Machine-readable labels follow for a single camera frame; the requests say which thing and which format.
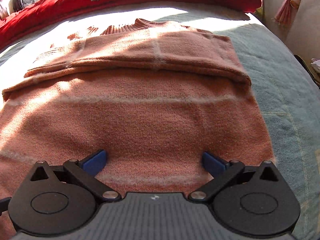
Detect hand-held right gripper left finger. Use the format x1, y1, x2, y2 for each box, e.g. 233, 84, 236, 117
30, 149, 122, 202

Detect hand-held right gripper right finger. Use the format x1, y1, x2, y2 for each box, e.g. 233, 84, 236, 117
189, 151, 285, 201

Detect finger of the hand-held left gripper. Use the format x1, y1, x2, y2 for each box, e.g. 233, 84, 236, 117
0, 197, 12, 215

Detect orange knit sweater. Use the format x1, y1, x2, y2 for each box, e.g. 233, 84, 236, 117
0, 18, 278, 240

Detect bed with green plaid sheet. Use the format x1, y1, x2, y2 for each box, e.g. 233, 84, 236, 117
0, 1, 320, 240

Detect white folded cloth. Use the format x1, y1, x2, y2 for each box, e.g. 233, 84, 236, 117
310, 57, 320, 80

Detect orange curtain beside drying rack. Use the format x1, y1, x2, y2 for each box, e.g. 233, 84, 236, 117
274, 0, 304, 30

